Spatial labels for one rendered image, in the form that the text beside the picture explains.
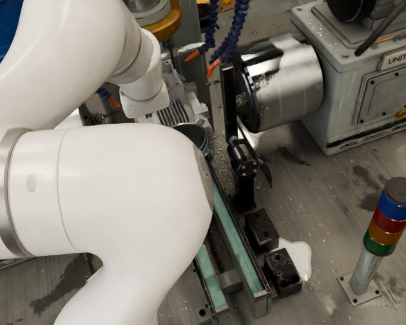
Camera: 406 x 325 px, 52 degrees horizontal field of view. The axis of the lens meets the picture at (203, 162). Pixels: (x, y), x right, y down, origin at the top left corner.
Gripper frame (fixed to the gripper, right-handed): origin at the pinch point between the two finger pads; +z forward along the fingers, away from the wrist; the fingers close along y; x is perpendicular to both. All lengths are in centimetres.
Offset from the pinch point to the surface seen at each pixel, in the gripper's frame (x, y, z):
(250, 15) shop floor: 114, 109, 201
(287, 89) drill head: -4.7, 36.1, 4.9
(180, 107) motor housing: 0.4, 8.6, 7.5
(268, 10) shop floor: 114, 124, 201
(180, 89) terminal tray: 4.5, 10.0, 6.7
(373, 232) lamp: -42, 33, -16
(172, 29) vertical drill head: 12.4, 10.6, -10.2
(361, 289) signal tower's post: -57, 35, 6
